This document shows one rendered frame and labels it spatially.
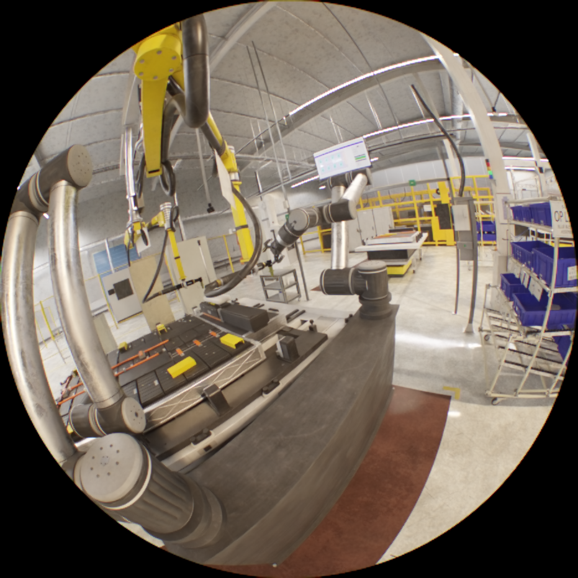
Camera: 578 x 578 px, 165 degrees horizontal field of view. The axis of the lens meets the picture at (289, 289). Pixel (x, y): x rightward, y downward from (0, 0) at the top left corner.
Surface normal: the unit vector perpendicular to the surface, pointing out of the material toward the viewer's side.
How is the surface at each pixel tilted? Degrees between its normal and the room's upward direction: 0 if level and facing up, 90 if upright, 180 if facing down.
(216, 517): 23
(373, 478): 0
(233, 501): 0
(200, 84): 130
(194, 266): 90
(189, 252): 90
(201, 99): 141
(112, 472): 0
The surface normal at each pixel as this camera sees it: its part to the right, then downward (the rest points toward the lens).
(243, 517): -0.22, -0.94
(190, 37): 0.16, 0.50
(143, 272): 0.71, 0.04
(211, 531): 0.15, -0.90
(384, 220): -0.68, 0.34
